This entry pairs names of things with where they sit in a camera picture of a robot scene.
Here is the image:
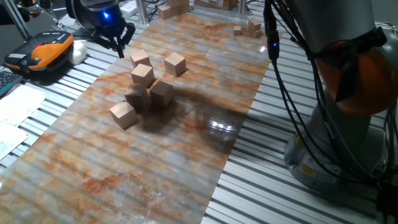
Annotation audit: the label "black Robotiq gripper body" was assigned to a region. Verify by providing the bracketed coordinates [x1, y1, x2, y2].
[91, 4, 126, 39]

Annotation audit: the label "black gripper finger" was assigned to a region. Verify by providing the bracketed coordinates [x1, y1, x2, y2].
[118, 22, 137, 59]
[90, 30, 123, 59]

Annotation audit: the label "black sleeved forearm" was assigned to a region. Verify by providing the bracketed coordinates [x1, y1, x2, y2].
[0, 11, 31, 26]

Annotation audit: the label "person's hand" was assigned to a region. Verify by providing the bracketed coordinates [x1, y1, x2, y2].
[28, 6, 42, 19]

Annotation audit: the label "white rounded object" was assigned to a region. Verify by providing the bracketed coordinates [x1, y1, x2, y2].
[68, 40, 88, 65]

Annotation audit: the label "black round machine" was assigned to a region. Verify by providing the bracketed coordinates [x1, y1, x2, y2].
[64, 0, 97, 32]

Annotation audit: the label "thin metal tripod leg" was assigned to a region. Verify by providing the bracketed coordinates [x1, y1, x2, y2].
[39, 4, 71, 32]

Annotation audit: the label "orange black teach pendant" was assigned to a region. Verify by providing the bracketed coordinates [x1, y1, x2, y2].
[4, 30, 75, 74]

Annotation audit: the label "brown cardboard box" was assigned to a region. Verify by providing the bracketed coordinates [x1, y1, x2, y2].
[194, 0, 239, 11]

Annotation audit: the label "grey metal stand bar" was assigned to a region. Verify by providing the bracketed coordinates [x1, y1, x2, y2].
[2, 0, 32, 41]

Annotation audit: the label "black keyboard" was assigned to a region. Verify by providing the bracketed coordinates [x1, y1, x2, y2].
[0, 70, 23, 97]

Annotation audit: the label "white paper sheet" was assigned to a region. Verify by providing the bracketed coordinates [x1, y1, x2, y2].
[0, 84, 47, 127]
[0, 121, 29, 161]

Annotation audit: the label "orange grey marble mat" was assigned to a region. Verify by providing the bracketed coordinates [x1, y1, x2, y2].
[0, 14, 282, 224]

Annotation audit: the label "black strap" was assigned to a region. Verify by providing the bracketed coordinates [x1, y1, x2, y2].
[313, 26, 388, 103]

